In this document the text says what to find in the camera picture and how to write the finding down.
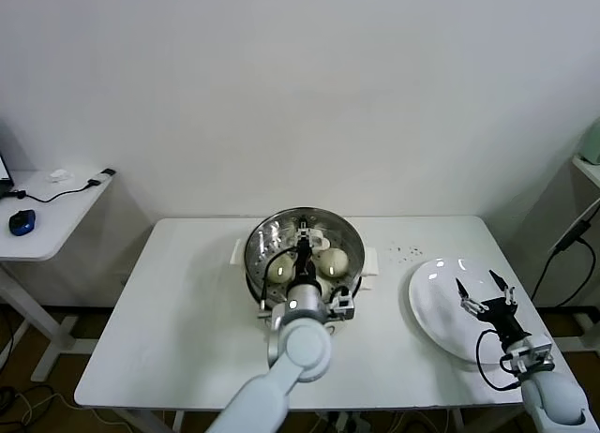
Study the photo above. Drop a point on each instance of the black laptop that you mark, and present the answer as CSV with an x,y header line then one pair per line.
x,y
4,175

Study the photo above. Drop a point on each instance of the white round plate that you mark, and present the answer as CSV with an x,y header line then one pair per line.
x,y
436,302

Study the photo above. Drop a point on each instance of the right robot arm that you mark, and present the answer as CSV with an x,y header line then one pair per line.
x,y
558,400

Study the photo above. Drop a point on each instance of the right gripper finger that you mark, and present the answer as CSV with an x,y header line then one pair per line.
x,y
469,303
507,293

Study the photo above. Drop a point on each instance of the white power strip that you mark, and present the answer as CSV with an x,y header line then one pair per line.
x,y
344,422

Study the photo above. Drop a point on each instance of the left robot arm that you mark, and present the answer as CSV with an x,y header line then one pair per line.
x,y
304,346

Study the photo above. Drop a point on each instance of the small white crumpled object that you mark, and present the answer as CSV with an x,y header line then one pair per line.
x,y
57,175

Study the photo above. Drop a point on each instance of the blue computer mouse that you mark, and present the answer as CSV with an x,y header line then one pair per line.
x,y
21,222

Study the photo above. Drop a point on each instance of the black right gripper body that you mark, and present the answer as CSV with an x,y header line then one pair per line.
x,y
501,316

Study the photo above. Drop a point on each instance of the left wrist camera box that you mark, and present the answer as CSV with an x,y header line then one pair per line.
x,y
342,304

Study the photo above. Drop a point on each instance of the white side desk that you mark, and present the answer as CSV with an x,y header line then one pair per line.
x,y
51,217

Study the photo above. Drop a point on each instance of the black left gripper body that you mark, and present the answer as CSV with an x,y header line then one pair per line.
x,y
304,264

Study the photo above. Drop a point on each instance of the pale green appliance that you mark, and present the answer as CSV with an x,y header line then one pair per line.
x,y
591,144

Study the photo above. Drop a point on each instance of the scattered dark crumbs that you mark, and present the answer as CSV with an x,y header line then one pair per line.
x,y
415,251

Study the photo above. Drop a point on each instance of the white shelf table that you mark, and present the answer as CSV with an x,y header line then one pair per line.
x,y
588,170

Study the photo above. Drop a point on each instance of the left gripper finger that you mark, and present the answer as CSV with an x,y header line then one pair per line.
x,y
304,227
304,237

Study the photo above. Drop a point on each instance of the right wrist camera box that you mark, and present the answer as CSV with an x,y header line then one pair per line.
x,y
529,353

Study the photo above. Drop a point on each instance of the stainless steel steamer basket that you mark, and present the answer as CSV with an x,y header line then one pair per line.
x,y
370,262

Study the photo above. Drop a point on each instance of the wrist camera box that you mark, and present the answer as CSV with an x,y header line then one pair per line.
x,y
342,304
529,353

